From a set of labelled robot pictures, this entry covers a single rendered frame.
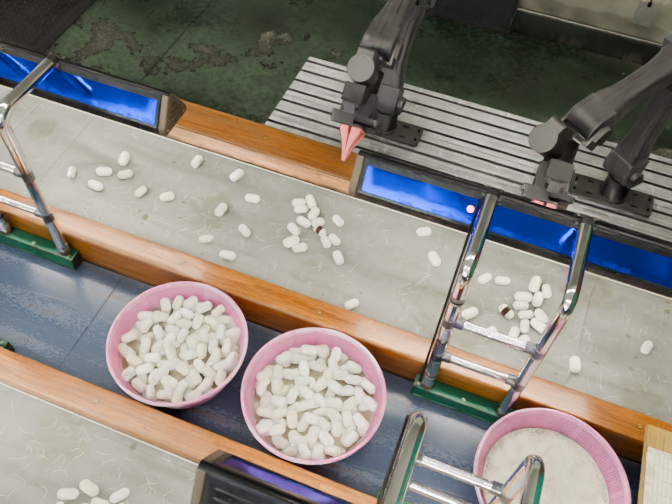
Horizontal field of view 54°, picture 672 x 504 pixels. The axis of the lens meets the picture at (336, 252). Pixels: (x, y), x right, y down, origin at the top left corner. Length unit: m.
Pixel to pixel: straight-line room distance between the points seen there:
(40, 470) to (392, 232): 0.83
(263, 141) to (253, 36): 1.65
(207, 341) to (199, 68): 1.90
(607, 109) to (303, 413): 0.81
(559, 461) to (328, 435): 0.42
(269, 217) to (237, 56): 1.70
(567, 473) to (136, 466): 0.76
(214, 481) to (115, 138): 1.06
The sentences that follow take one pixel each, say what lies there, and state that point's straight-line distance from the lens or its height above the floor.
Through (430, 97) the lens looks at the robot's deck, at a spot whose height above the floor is 0.67.
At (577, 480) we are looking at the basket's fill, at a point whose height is 0.73.
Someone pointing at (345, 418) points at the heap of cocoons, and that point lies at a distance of 1.25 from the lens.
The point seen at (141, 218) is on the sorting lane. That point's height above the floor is 0.74.
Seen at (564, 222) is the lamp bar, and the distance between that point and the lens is 1.10.
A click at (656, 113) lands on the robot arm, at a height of 0.96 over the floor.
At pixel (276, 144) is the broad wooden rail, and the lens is 1.61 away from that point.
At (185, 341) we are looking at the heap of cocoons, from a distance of 1.35.
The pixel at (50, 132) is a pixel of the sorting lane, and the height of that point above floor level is 0.74.
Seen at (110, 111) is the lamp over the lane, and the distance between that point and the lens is 1.30.
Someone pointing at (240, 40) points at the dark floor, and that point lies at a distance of 3.21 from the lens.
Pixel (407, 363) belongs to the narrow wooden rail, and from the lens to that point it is 1.32.
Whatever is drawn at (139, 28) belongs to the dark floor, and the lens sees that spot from 3.35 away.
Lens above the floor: 1.90
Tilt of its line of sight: 54 degrees down
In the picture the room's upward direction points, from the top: 4 degrees clockwise
